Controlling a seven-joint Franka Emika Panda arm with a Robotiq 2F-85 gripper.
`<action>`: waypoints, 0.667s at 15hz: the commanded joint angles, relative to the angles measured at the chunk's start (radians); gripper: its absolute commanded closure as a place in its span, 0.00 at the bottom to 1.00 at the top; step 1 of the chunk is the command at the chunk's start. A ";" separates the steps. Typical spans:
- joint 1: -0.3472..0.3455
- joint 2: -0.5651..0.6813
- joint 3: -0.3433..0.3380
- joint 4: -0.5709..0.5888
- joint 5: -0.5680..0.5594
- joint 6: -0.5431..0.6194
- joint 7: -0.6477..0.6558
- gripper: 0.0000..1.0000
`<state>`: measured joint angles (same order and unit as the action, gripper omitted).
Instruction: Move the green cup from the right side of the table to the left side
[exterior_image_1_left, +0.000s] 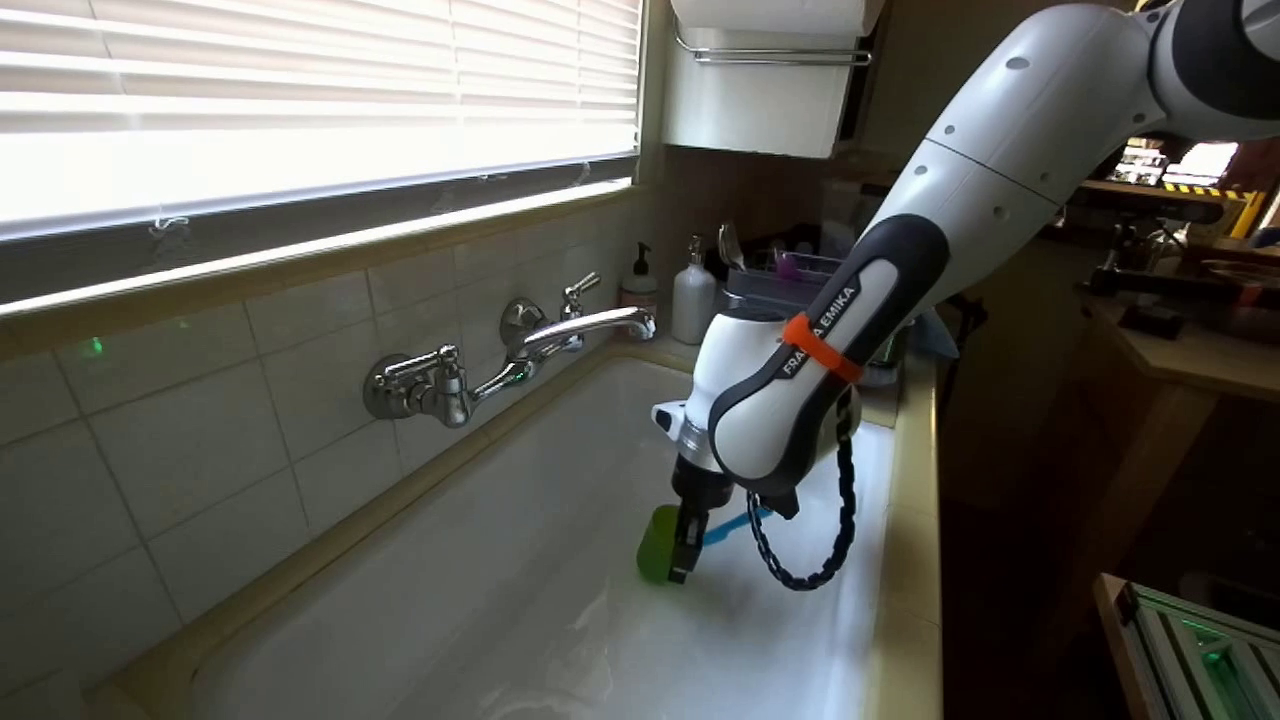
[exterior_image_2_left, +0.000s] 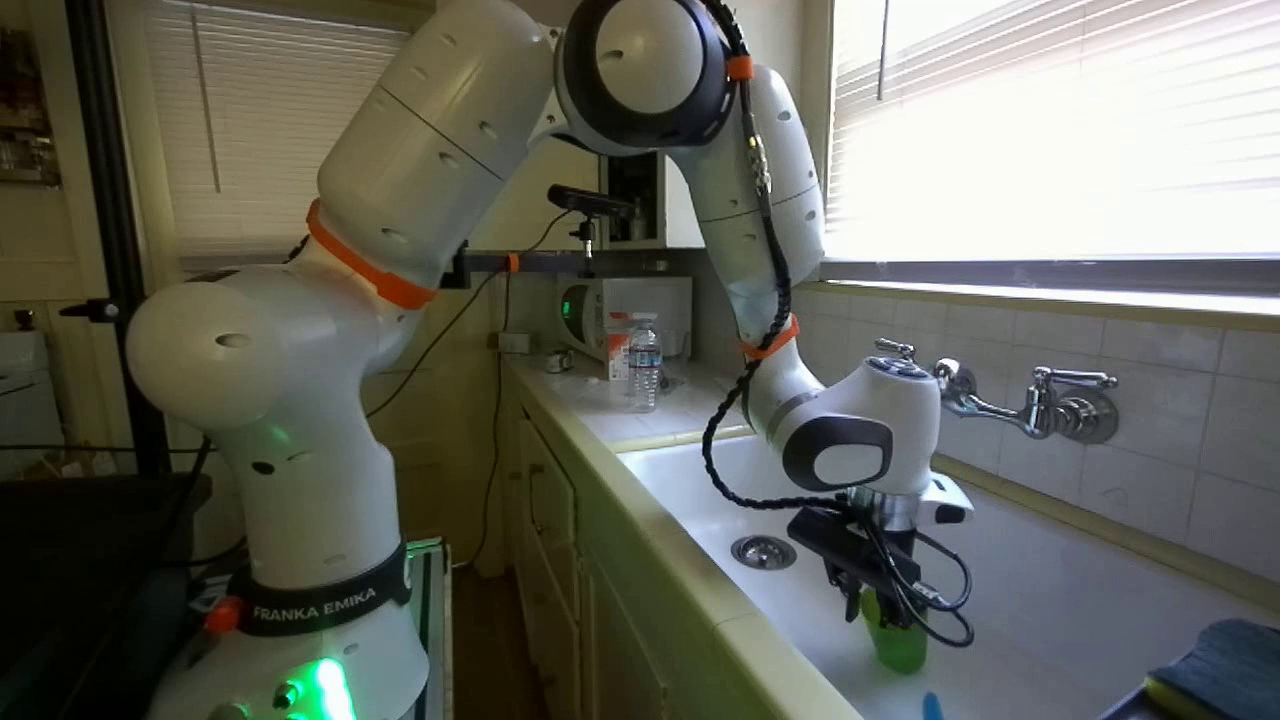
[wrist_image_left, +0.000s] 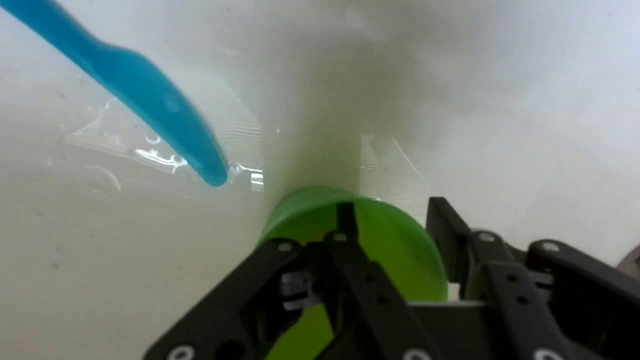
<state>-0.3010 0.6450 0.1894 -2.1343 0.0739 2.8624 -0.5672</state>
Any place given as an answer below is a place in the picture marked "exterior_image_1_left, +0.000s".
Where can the small black table item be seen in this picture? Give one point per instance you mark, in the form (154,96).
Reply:
(1148,319)

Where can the white ceramic sink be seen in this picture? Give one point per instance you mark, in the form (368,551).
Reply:
(535,603)

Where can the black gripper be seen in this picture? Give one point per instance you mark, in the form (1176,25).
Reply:
(707,484)

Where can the yellow black striped bar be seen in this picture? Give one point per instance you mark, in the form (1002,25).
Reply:
(1221,198)

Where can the green plastic cup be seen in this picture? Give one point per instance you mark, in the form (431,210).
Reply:
(656,546)

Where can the metal spoon in rack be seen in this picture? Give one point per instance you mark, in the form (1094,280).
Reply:
(730,246)

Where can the white paper towel dispenser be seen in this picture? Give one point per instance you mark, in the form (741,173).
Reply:
(764,83)

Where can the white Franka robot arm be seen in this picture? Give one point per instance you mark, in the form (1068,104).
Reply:
(963,186)

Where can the grey dish rack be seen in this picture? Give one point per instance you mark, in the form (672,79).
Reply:
(783,287)

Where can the small dark pump bottle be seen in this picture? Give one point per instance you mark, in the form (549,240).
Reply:
(640,280)

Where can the chrome wall faucet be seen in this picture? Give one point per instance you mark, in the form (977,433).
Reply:
(455,382)

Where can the white window blinds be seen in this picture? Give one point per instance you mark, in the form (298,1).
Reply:
(320,93)

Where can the white soap bottle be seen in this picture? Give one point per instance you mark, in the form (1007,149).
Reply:
(695,303)

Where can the metal rack with green light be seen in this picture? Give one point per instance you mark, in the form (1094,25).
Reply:
(1193,663)

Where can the wooden side table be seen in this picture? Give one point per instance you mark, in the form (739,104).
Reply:
(1201,354)

